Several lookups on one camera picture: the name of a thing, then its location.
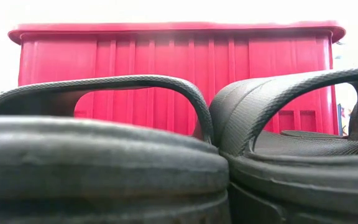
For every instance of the black rubber slide sandal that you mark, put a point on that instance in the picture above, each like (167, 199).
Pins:
(291, 186)
(104, 161)

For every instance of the red plastic bin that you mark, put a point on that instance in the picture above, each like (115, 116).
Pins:
(166, 56)

